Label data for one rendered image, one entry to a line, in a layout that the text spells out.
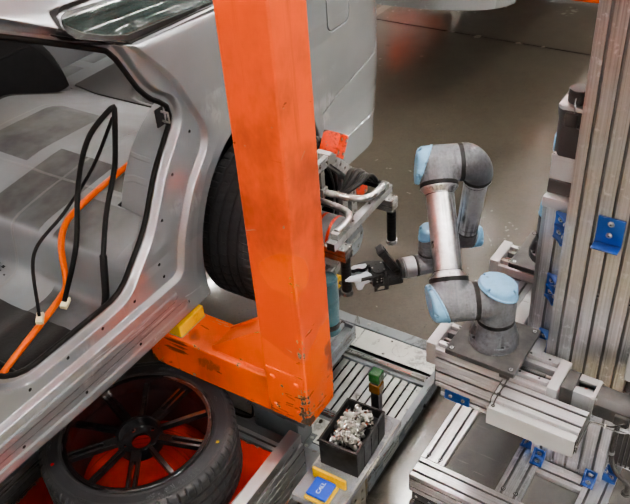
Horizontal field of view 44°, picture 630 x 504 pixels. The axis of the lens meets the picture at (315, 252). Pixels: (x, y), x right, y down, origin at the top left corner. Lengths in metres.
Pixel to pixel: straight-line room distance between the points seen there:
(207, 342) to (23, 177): 1.00
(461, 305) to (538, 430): 0.42
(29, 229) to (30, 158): 0.44
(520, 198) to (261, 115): 2.90
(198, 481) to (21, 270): 1.05
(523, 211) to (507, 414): 2.31
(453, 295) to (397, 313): 1.52
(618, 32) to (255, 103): 0.88
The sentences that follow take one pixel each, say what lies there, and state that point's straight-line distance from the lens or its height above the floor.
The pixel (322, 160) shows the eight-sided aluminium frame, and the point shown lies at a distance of 2.80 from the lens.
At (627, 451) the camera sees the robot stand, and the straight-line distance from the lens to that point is 2.90.
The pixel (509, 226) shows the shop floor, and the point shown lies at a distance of 4.43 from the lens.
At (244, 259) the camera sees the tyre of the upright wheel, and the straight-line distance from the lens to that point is 2.73.
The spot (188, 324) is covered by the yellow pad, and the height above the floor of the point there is 0.71.
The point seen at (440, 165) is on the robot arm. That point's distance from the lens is 2.38.
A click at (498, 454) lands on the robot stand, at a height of 0.21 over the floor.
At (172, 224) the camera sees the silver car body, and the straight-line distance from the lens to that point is 2.59.
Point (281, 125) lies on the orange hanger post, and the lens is 1.95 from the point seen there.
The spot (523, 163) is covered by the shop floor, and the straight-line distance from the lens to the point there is 5.02.
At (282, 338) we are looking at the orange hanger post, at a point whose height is 0.89.
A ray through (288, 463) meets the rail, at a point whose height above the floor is 0.33.
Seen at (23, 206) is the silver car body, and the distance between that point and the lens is 3.05.
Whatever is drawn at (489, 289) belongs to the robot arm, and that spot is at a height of 1.05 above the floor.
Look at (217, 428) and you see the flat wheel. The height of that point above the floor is 0.50.
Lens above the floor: 2.51
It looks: 36 degrees down
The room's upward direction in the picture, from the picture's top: 5 degrees counter-clockwise
